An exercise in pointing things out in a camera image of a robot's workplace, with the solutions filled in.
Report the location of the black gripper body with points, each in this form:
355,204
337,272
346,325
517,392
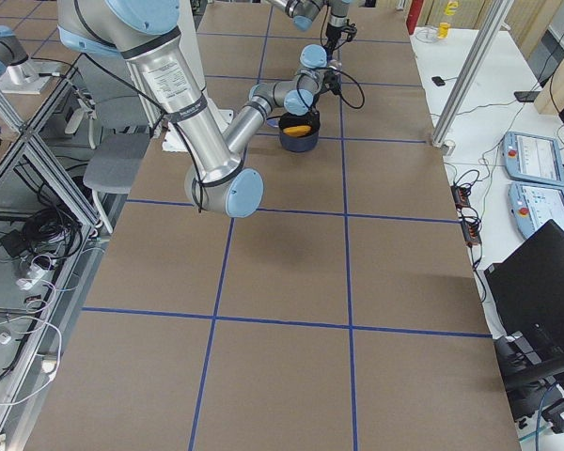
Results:
313,120
333,37

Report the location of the yellow plastic corn cob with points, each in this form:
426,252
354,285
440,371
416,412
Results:
297,131

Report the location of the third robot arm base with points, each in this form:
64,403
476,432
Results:
18,73

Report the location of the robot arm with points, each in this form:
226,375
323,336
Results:
303,13
146,34

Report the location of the dark blue saucepan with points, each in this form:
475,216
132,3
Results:
294,144

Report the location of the yellow cup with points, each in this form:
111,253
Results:
443,30

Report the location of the small black square device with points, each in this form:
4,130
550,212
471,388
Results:
438,81

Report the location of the white desk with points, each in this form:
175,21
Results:
487,113

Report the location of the black power strip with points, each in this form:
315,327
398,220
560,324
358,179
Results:
469,219

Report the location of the grey office chair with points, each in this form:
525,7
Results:
118,133

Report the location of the far blue teach pendant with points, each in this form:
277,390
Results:
533,158

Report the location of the blue teach pendant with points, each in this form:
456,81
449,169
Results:
532,205
533,158

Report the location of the near blue teach pendant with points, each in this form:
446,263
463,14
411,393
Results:
532,205

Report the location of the black laptop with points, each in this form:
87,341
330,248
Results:
528,286

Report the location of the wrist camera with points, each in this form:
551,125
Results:
333,85

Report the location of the aluminium frame post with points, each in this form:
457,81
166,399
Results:
482,44

